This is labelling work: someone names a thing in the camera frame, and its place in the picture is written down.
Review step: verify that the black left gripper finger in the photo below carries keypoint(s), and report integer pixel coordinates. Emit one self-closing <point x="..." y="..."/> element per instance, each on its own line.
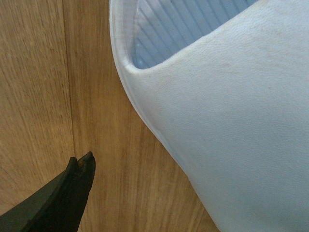
<point x="59" y="205"/>

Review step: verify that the light blue slide slipper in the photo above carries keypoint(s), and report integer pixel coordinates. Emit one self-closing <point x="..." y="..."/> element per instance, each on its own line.
<point x="224" y="86"/>

